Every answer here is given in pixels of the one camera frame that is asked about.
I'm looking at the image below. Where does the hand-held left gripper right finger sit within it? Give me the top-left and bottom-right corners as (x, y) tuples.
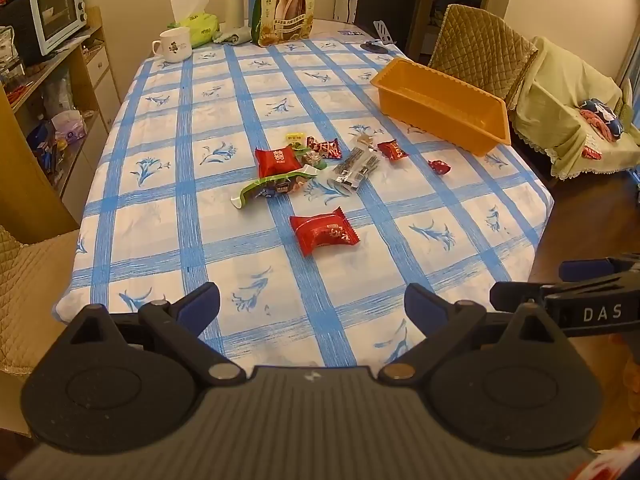
(377, 283), (572, 386)

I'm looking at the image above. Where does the red twisted wrapper candy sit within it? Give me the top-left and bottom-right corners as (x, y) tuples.
(306, 136), (343, 160)

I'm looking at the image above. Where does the blue checked tablecloth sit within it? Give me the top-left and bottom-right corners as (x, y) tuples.
(52, 20), (555, 368)

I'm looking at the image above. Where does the white mug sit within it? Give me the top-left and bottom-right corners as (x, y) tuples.
(151, 27), (193, 63)

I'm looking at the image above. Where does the red snack packet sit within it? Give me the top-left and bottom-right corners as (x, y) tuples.
(255, 146), (303, 180)

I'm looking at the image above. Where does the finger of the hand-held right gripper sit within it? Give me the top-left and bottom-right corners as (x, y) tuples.
(559, 255), (640, 284)
(489, 280), (552, 311)

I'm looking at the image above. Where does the grey striped snack packet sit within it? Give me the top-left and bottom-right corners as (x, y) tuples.
(332, 146), (368, 183)
(345, 152), (383, 191)

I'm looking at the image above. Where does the light blue toaster oven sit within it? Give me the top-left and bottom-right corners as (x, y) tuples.
(27, 0), (88, 56)

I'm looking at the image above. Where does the white thermos bottle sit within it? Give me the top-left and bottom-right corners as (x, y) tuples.
(221, 0), (247, 33)

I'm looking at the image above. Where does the patterned cushion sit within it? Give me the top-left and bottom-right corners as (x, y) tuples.
(580, 97), (626, 141)

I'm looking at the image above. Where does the red white print candy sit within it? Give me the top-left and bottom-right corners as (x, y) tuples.
(376, 139), (410, 162)

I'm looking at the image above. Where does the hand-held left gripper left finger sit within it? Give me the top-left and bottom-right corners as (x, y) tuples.
(59, 282), (246, 387)

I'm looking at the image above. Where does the green snack bar packet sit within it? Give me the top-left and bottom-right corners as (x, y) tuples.
(231, 164), (321, 211)

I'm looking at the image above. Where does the orange plastic tray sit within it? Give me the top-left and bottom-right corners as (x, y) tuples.
(370, 57), (512, 157)

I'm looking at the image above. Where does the green tissue pack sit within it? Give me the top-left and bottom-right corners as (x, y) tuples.
(167, 0), (221, 48)

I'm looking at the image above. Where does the sunflower seed bag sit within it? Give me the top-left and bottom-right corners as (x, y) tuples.
(250, 0), (319, 48)

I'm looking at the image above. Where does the large red candy packet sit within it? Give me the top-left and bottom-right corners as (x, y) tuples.
(289, 207), (360, 258)

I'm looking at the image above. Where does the chair with quilted cover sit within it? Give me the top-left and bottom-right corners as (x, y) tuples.
(0, 225), (83, 376)
(427, 4), (538, 111)

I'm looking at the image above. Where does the wooden shelf unit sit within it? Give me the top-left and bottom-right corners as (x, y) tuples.
(0, 7), (121, 246)

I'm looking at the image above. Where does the grey cloth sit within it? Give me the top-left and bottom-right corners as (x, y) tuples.
(212, 25), (251, 46)

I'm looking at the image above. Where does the grey phone stand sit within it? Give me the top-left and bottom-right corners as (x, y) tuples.
(361, 20), (398, 53)

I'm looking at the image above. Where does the purple plastic bag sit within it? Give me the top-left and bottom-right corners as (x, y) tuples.
(52, 110), (88, 146)

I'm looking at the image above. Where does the sofa with green cover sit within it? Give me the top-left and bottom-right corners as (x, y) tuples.
(510, 35), (636, 181)

